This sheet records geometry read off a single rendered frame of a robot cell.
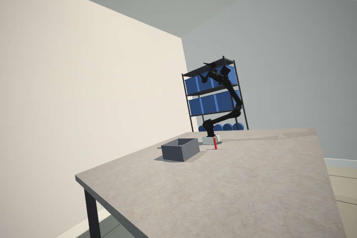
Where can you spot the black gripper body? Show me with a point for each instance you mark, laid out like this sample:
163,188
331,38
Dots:
211,73

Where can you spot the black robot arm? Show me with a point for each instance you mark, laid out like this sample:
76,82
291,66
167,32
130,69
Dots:
208,124

